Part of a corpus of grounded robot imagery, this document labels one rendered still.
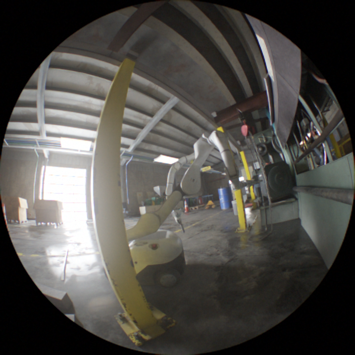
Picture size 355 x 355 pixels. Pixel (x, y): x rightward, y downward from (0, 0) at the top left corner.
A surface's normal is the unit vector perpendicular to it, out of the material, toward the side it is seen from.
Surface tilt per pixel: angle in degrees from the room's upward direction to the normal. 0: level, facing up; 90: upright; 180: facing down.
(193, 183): 91
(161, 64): 180
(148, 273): 90
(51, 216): 90
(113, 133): 90
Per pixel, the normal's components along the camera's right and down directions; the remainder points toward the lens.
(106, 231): 0.71, -0.26
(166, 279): 0.14, -0.23
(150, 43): 0.15, 0.96
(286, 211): -0.69, -0.05
